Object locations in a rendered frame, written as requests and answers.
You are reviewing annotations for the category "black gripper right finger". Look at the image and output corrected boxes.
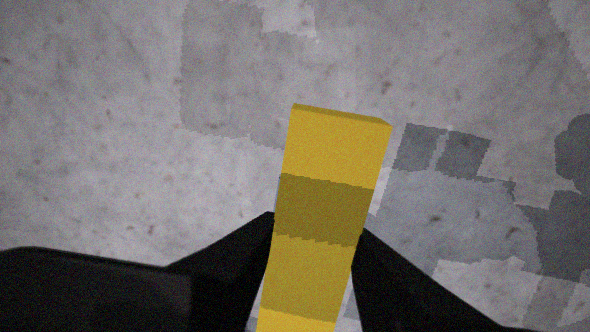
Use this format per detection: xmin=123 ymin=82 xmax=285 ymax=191
xmin=351 ymin=228 xmax=538 ymax=332

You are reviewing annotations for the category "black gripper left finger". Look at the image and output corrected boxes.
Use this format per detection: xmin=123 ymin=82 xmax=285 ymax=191
xmin=0 ymin=211 xmax=275 ymax=332

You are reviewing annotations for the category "yellow bar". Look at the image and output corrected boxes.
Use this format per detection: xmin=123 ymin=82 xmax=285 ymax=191
xmin=256 ymin=103 xmax=393 ymax=332

